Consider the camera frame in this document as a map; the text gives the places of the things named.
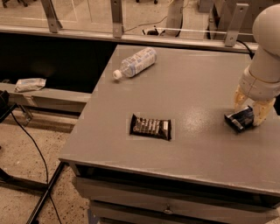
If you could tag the metal rail bracket left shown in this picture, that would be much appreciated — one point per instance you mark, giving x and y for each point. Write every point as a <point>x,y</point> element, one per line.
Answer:
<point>53,22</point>

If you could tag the black device at left edge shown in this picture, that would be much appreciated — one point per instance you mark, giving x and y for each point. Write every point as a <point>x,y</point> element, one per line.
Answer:
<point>5,107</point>

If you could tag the metal rail bracket middle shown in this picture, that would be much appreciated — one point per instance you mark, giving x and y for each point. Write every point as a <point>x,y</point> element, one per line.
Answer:
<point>117,18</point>

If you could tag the black snack bar wrapper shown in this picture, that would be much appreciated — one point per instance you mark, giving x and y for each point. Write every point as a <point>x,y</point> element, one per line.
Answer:
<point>147,127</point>

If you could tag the black stand leg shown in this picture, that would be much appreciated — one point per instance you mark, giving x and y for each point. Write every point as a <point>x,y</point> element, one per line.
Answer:
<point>42,200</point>

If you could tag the metal rail bracket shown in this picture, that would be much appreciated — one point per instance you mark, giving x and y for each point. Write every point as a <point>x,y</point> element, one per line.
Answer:
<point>235,25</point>
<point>53,22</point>
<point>117,18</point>

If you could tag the grey drawer with handle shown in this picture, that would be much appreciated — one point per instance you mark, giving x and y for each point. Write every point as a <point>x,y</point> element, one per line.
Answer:
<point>141,205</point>

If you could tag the blue rxbar blueberry bar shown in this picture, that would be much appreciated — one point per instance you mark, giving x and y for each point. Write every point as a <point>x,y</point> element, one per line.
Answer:
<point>240,120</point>

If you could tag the metal rail bracket right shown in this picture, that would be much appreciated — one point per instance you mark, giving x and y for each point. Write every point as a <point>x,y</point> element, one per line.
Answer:
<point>235,25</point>

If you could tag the grey metal shelf beam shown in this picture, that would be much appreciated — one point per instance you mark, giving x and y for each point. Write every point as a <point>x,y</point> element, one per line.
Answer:
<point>48,98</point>

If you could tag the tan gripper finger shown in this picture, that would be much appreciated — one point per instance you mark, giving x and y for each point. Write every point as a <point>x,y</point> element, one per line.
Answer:
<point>261,110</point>
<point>239,98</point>

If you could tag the clear blue plastic bottle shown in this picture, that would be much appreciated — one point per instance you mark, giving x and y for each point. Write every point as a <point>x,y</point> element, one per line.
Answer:
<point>136,63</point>

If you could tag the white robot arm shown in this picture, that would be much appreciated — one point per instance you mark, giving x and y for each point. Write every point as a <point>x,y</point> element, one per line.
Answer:
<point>260,80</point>

